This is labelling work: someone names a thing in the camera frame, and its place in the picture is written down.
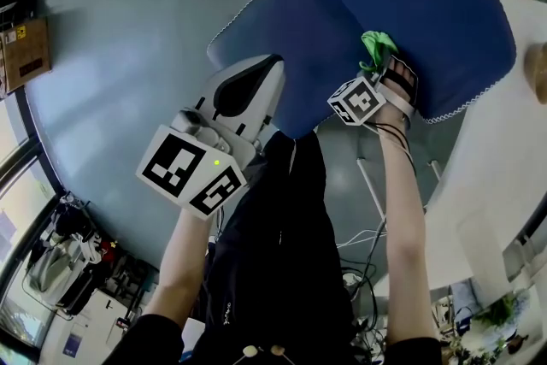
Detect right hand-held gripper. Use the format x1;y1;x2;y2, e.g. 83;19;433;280
326;70;388;127

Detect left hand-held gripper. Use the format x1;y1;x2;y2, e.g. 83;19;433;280
135;53;287;221

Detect green cloth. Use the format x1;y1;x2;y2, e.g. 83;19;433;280
358;29;401;76

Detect blue chair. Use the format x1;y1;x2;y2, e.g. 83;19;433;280
206;0;518;140

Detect person's right forearm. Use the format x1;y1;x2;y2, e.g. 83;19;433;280
377;110;440;346

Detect person's left forearm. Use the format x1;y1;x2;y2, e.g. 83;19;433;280
143;208;215;331

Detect person's right hand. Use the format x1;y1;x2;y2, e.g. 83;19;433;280
375;54;420;121

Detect black wrist bands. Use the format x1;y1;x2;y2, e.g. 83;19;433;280
366;121;419;177

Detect white metal leg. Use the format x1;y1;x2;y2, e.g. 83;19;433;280
356;156;389;224

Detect white table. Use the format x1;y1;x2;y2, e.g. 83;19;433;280
383;0;547;292

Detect person's black clothing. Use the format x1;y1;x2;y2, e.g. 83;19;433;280
102;131;444;365

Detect brown round fruit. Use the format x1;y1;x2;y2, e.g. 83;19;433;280
524;42;547;107

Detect cardboard box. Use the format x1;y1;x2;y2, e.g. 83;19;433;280
0;16;53;96

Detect heap of bags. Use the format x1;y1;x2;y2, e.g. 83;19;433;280
22;191;117;314

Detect pale flower bouquet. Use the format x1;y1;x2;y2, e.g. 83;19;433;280
451;289;532;361

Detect tangled cables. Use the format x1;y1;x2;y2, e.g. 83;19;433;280
336;221;391;356

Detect cord with beige beads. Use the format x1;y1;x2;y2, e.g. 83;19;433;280
229;344;297;365

